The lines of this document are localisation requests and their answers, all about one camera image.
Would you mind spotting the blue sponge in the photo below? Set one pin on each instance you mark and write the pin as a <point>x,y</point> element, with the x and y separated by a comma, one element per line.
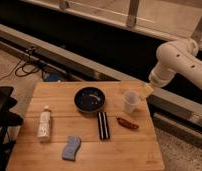
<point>71,148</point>

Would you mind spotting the white tube bottle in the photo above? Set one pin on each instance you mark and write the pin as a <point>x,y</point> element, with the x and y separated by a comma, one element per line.
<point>43,133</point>

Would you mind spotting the dark blue ceramic bowl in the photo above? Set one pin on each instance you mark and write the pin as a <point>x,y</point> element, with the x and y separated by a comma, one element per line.
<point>89,100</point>

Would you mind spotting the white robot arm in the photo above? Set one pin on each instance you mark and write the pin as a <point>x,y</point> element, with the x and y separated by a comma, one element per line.
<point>174,57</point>

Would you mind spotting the blue object on floor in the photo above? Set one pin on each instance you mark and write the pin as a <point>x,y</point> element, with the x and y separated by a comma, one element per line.
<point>51,78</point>

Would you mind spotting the black chair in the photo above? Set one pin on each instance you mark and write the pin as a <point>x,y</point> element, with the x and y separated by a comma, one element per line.
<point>7,119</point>

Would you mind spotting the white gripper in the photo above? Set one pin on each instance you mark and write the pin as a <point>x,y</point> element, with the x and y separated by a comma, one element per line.
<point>148,89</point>

